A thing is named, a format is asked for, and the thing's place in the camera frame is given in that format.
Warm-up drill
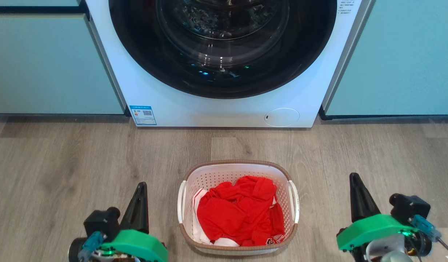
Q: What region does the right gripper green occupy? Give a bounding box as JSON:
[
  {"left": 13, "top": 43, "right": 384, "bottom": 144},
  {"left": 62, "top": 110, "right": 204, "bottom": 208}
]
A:
[{"left": 337, "top": 173, "right": 417, "bottom": 251}]

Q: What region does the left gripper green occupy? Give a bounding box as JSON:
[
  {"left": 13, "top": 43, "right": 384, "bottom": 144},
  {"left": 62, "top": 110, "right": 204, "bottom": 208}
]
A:
[{"left": 100, "top": 182, "right": 169, "bottom": 262}]

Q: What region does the white perforated laundry basket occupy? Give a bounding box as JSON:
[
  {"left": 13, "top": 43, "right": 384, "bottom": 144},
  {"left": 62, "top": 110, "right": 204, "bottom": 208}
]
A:
[{"left": 177, "top": 160, "right": 300, "bottom": 255}]

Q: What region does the blue energy label sticker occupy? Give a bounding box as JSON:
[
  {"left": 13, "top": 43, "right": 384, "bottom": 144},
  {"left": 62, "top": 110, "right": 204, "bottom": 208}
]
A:
[{"left": 129, "top": 106, "right": 157, "bottom": 126}]

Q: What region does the red sports jersey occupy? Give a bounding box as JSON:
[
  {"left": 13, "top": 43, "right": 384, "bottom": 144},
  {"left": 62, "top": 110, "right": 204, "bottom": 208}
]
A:
[{"left": 192, "top": 176, "right": 285, "bottom": 247}]

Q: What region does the round white filter cover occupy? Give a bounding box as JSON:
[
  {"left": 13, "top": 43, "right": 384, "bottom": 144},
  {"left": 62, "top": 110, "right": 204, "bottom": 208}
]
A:
[{"left": 264, "top": 108, "right": 300, "bottom": 127}]

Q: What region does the white front-load washing machine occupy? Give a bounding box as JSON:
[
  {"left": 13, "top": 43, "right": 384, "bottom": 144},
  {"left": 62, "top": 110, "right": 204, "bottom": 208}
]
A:
[{"left": 85, "top": 0, "right": 374, "bottom": 128}]

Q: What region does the light green cabinet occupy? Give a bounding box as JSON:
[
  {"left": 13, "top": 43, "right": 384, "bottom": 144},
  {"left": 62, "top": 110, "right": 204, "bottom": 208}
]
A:
[
  {"left": 320, "top": 0, "right": 448, "bottom": 120},
  {"left": 0, "top": 0, "right": 128, "bottom": 115}
]

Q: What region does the round dark glass washer door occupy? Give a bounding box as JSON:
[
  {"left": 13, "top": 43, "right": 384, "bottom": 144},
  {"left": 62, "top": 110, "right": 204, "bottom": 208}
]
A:
[{"left": 108, "top": 0, "right": 337, "bottom": 99}]

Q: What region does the white text sticker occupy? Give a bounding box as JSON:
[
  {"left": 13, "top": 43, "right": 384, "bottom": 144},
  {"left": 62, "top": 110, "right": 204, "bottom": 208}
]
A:
[{"left": 338, "top": 0, "right": 356, "bottom": 17}]

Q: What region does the left camera cable blue plug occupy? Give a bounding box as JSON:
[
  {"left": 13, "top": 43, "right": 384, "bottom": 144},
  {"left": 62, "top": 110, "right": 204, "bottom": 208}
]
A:
[{"left": 78, "top": 231, "right": 105, "bottom": 262}]

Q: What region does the camera cable blue plug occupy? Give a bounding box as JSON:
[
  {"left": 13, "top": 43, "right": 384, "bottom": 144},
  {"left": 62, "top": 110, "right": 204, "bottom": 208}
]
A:
[
  {"left": 409, "top": 215, "right": 448, "bottom": 258},
  {"left": 78, "top": 231, "right": 105, "bottom": 262}
]

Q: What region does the right camera cable blue plug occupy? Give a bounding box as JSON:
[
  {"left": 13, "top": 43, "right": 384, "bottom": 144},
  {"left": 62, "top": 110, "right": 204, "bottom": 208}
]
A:
[{"left": 409, "top": 215, "right": 448, "bottom": 258}]

